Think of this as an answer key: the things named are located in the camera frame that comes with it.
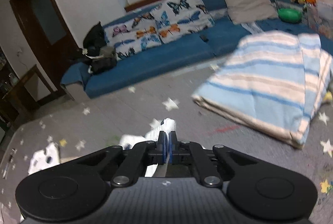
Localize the white navy polka dot garment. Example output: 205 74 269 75
28 118 176 175

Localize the grey star tablecloth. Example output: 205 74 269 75
1 60 332 223

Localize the black bag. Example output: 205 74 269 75
76 22 117 75

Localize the blue sofa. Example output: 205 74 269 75
60 0 333 99

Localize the folded blue striped blanket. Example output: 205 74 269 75
192 31 332 148

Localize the butterfly print pillow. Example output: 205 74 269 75
104 0 215 61

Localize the pen on table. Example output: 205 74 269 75
2 148 17 179

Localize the dark wooden cabinet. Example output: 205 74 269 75
0 46 53 141

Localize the dark wooden door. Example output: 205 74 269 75
10 0 78 94

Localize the yellow cloth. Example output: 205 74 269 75
322 91 333 104

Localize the grey cushion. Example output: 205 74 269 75
225 0 278 25

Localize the green bowl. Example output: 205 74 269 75
278 8 303 24

